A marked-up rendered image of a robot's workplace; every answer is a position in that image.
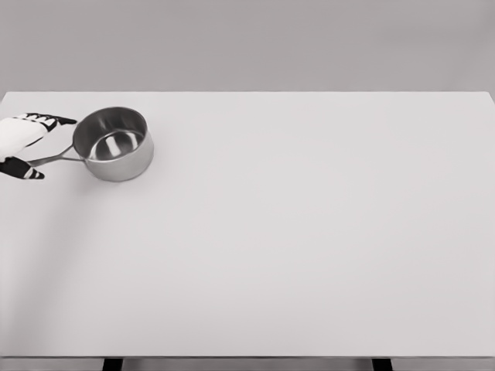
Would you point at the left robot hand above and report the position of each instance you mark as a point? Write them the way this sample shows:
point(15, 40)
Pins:
point(19, 133)

